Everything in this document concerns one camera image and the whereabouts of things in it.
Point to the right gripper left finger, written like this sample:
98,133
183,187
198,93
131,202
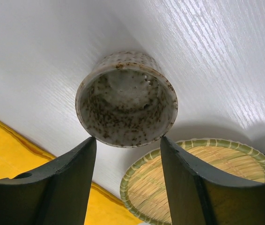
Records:
55,193

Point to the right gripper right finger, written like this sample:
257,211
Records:
200,194

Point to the round woven bamboo plate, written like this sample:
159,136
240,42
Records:
142,188

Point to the yellow cartoon placemat cloth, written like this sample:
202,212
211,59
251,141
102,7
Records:
18,155

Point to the speckled ceramic cup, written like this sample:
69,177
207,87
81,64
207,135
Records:
126,101

